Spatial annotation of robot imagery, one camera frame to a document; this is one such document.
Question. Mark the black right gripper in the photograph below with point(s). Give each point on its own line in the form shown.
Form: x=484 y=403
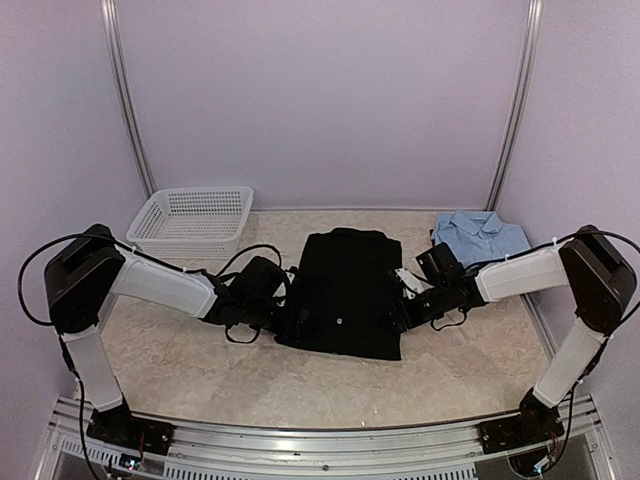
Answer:
x=403 y=317

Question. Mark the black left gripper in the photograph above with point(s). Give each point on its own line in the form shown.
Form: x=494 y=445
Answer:
x=298 y=332

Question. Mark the black long sleeve shirt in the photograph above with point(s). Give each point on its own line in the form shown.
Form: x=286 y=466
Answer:
x=346 y=280

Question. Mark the light blue shirt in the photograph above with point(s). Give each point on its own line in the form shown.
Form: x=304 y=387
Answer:
x=476 y=236

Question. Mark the white perforated plastic basket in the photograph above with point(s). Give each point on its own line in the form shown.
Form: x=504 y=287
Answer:
x=192 y=223

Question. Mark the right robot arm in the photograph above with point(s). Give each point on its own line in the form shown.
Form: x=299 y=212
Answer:
x=602 y=282

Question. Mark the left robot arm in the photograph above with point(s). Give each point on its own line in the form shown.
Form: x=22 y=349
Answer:
x=93 y=272

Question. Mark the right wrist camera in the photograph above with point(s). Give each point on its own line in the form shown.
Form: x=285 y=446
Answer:
x=410 y=283

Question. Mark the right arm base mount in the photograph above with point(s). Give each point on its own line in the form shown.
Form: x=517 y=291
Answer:
x=534 y=422

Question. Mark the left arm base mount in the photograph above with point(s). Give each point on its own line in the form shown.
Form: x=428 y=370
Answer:
x=120 y=427

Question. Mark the aluminium front rail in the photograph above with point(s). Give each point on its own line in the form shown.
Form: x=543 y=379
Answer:
x=449 y=450

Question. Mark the right aluminium corner post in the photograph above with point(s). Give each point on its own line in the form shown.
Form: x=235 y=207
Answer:
x=518 y=103

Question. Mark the aluminium corner post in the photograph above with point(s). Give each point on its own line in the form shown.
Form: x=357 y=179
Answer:
x=518 y=103
x=110 y=20

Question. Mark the left aluminium corner post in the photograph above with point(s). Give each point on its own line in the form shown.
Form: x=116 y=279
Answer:
x=110 y=20

